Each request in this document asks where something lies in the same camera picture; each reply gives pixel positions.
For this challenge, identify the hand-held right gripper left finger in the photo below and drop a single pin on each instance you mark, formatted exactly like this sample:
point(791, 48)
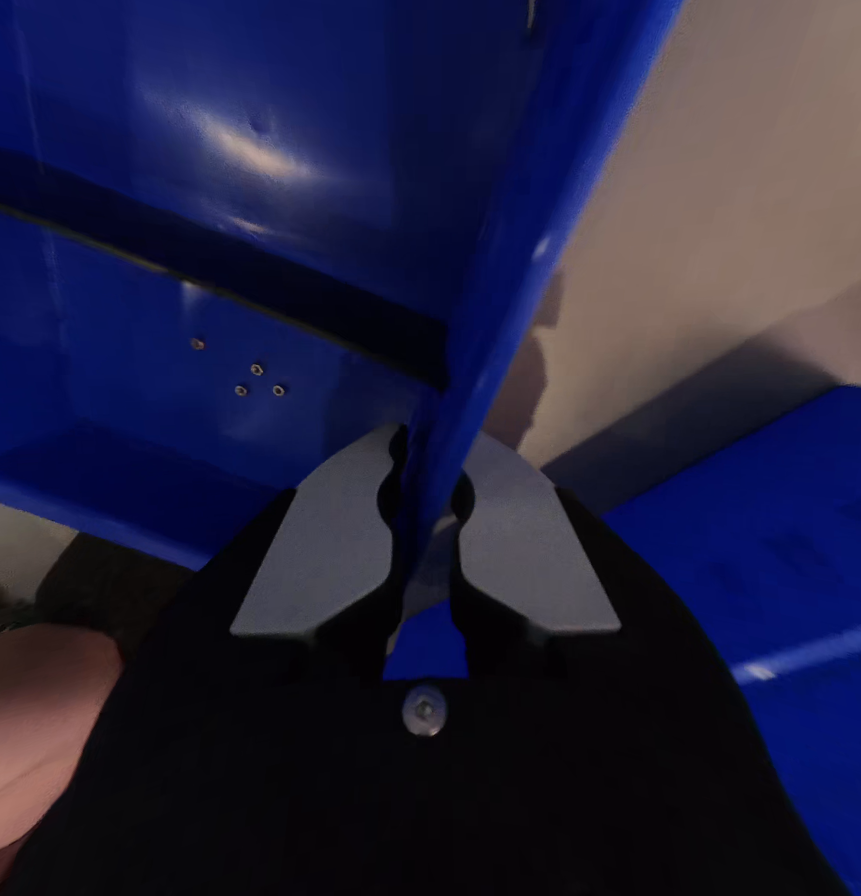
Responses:
point(318, 553)

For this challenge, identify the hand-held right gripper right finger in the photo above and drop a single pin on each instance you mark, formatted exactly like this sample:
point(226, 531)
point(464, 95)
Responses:
point(528, 560)

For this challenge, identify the plain blue plastic bin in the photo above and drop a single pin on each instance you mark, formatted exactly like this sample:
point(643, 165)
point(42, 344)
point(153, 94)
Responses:
point(752, 525)

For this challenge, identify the blue plastic bin with divider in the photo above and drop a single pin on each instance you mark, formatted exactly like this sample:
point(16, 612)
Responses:
point(192, 84)

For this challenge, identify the person's left forearm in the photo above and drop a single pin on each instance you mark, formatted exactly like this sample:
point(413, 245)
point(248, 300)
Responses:
point(39, 700)

